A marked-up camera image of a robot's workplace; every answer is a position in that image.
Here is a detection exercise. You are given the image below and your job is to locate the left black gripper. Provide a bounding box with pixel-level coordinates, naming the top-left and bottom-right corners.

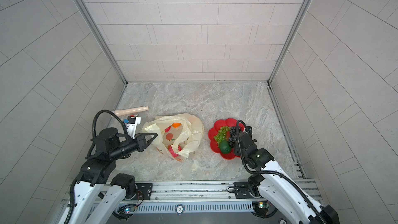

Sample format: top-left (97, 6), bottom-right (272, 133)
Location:
top-left (111, 133), bottom-right (159, 160)

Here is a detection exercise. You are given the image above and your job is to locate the wooden rolling pin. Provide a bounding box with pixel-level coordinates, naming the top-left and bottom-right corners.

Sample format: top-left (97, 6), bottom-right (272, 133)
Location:
top-left (113, 106), bottom-right (149, 117)

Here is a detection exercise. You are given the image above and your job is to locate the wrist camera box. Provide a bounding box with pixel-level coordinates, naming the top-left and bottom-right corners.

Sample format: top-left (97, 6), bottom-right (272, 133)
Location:
top-left (245, 126), bottom-right (252, 133)
top-left (123, 115), bottom-right (141, 139)

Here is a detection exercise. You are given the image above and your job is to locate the red flower-shaped bowl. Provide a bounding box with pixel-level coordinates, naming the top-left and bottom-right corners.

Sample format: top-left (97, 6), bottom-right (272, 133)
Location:
top-left (208, 118), bottom-right (245, 160)

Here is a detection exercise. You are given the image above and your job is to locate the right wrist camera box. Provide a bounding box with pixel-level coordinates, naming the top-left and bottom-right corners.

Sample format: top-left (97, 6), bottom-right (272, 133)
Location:
top-left (245, 126), bottom-right (252, 133)

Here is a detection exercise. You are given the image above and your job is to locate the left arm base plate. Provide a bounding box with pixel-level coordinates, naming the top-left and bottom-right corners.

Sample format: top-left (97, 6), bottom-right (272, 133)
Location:
top-left (124, 183), bottom-right (153, 201)

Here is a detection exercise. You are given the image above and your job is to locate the green avocado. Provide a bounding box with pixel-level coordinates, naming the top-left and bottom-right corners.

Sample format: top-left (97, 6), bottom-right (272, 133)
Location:
top-left (218, 140), bottom-right (231, 154)

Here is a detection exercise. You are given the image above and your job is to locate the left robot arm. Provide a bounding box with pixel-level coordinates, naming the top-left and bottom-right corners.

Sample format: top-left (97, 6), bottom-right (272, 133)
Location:
top-left (59, 128), bottom-right (158, 224)

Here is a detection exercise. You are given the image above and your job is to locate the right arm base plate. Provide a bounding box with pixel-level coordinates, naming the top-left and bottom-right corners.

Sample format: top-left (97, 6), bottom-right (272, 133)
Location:
top-left (233, 181), bottom-right (260, 199)

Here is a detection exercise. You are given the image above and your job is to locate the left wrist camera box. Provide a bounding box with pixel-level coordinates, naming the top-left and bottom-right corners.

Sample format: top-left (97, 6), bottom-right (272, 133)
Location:
top-left (123, 115), bottom-right (141, 139)

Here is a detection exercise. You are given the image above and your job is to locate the black corrugated cable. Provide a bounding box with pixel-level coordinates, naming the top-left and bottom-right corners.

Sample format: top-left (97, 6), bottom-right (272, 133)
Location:
top-left (86, 109), bottom-right (129, 159)

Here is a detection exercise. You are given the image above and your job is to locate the cream plastic bag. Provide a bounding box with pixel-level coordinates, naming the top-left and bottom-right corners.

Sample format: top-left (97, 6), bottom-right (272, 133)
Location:
top-left (142, 113), bottom-right (205, 162)

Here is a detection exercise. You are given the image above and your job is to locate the aluminium mounting rail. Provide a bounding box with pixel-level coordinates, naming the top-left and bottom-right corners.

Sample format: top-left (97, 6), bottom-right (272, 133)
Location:
top-left (60, 178), bottom-right (321, 204)

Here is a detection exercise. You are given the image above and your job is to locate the green grape bunch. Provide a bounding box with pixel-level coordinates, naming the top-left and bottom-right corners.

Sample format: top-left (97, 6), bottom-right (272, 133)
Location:
top-left (214, 126), bottom-right (230, 143)

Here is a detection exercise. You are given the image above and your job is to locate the dark grape bunch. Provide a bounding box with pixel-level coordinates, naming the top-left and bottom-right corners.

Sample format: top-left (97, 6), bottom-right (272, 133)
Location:
top-left (228, 127), bottom-right (239, 148)

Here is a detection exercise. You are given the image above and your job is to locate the orange fruit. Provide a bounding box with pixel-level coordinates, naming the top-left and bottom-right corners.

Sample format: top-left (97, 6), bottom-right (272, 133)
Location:
top-left (172, 122), bottom-right (181, 128)

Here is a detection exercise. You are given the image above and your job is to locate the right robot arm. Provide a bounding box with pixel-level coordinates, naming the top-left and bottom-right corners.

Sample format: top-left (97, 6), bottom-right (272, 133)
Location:
top-left (234, 132), bottom-right (340, 224)

